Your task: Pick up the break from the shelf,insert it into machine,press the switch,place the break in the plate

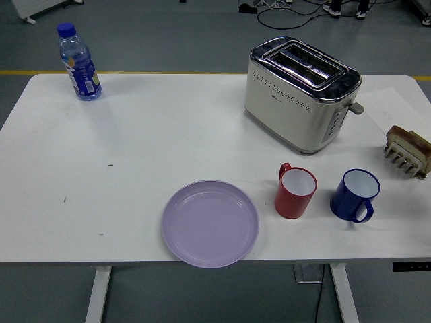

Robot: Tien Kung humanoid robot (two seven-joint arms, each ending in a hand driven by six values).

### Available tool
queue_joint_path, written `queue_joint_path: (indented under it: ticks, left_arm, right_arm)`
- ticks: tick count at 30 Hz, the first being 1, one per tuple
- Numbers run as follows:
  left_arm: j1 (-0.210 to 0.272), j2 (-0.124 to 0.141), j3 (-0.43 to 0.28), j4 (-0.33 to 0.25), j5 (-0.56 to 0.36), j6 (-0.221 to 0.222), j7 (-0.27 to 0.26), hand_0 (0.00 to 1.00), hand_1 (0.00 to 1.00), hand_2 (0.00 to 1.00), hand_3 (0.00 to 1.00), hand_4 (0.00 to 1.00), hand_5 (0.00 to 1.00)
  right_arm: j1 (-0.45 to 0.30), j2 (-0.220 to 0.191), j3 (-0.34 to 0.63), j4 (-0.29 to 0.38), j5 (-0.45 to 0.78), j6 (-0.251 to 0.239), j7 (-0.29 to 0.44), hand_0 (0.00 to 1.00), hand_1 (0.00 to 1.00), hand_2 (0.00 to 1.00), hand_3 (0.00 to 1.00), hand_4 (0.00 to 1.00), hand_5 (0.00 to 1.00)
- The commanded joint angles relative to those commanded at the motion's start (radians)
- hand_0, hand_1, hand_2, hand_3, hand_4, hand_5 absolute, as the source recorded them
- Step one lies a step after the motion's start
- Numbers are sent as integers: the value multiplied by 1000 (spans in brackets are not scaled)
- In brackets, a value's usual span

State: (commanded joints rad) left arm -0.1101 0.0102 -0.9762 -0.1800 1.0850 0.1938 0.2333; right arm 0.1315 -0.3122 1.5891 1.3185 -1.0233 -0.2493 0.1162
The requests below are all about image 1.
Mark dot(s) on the purple plate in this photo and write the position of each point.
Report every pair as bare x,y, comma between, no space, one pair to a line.
210,223

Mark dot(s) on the grey toaster lever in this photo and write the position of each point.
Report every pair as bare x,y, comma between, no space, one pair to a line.
356,108

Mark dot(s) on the bread slice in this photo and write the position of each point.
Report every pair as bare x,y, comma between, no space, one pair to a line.
409,138

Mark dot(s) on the cream and chrome toaster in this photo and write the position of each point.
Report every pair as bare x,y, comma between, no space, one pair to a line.
286,111

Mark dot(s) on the red mug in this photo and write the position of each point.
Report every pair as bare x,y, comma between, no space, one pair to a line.
291,205

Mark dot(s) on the blue mug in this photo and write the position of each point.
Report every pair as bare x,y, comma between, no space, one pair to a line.
345,203

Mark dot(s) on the clear water bottle blue cap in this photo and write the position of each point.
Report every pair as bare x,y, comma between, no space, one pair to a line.
81,67

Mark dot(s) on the white table leg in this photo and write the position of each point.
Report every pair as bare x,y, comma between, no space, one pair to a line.
345,296
97,296

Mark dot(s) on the silver toast rack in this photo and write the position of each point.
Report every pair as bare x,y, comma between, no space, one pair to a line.
404,159

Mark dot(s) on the person's foot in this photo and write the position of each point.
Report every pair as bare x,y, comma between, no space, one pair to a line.
332,10
362,13

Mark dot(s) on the black table control panel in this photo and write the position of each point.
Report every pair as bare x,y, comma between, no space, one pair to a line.
410,266

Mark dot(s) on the white furniture base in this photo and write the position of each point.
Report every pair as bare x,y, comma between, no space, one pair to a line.
37,6

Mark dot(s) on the grey metal bracket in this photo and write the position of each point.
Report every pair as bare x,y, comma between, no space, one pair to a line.
306,274

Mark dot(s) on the white equipment frame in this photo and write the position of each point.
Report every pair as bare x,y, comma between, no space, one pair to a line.
426,18

